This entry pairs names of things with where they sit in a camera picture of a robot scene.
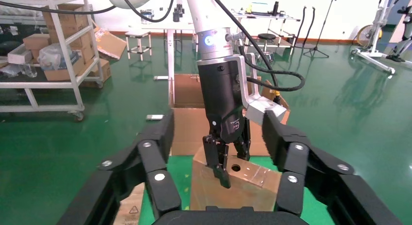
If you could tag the black tripod stand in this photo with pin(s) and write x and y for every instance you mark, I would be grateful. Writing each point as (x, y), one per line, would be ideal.
(317, 48)

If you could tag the leaning cardboard sheet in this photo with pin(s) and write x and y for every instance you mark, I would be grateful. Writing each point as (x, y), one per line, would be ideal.
(109, 44)

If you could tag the large cardboard box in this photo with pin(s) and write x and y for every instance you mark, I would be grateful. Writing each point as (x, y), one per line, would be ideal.
(69, 22)

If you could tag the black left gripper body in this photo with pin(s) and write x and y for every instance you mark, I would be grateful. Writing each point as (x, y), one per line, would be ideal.
(220, 91)

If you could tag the small brown cardboard box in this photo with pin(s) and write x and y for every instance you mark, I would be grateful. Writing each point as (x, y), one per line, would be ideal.
(35, 40)

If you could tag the white exercise machine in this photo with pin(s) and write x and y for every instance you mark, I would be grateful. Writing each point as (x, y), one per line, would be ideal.
(373, 33)

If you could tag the clear plastic bag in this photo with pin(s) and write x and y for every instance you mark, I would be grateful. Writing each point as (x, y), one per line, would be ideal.
(54, 57)

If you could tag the black curved pole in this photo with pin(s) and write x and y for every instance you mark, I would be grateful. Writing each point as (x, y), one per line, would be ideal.
(302, 20)
(312, 20)

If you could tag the small white stool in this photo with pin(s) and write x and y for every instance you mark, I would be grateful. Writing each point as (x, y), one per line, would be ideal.
(138, 33)

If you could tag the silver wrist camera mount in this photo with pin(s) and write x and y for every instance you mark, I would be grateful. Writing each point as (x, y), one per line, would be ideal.
(264, 109)

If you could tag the black wheeled stool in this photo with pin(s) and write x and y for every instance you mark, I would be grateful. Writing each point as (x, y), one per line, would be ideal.
(267, 36)

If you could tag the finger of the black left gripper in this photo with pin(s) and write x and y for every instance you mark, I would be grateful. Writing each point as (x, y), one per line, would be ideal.
(217, 156)
(244, 146)

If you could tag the low wide cardboard box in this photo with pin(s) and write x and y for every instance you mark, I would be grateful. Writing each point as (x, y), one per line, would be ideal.
(62, 74)

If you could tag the white frame table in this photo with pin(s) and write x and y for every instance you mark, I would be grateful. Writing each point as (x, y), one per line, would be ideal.
(273, 17)

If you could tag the white device on floor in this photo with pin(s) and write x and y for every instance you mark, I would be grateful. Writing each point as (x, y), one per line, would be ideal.
(155, 117)

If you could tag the long white table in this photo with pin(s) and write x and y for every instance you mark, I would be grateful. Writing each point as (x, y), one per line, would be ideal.
(161, 27)

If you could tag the white shelving cart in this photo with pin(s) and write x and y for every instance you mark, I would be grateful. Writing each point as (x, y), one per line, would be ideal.
(38, 85)

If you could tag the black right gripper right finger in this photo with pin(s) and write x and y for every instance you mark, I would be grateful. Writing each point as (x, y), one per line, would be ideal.
(322, 178)

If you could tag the white tube frame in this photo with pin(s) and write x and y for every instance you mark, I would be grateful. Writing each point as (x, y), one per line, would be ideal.
(171, 62)

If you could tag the cardboard box with tape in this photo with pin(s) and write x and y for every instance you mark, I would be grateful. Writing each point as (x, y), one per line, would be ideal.
(104, 70)

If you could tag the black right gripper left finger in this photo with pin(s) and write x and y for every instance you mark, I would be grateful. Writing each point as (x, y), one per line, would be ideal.
(128, 172)

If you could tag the white flat box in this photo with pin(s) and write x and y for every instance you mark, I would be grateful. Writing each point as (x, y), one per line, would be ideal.
(19, 54)

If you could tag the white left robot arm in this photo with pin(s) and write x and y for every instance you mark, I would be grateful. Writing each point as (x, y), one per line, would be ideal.
(206, 17)

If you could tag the grey stand with black feet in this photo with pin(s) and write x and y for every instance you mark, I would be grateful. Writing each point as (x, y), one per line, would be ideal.
(400, 40)

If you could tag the small taped cardboard box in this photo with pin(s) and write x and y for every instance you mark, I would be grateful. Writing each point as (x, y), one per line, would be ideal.
(251, 188)

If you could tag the large open cardboard carton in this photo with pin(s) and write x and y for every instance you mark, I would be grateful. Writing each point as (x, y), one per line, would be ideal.
(188, 127)

